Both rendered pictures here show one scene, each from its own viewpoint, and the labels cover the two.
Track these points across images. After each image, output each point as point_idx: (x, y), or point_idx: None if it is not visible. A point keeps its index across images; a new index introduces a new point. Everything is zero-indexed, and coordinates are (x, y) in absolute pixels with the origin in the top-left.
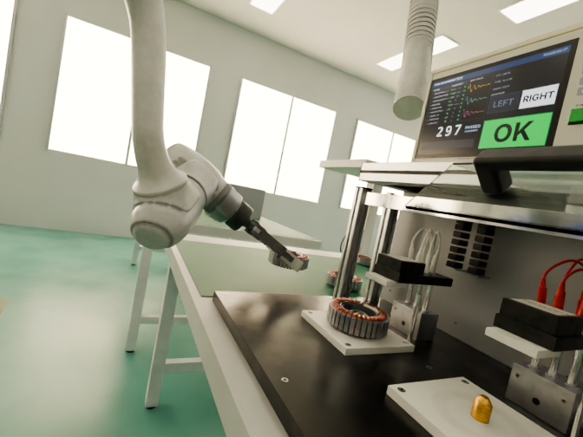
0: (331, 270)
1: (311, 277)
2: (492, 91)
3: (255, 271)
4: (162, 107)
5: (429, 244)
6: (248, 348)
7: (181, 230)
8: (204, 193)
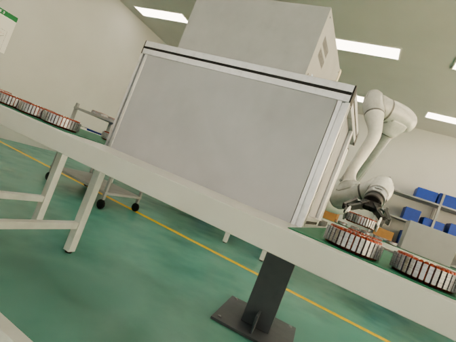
0: (376, 238)
1: (386, 254)
2: None
3: (385, 252)
4: (354, 159)
5: None
6: None
7: (332, 196)
8: (357, 188)
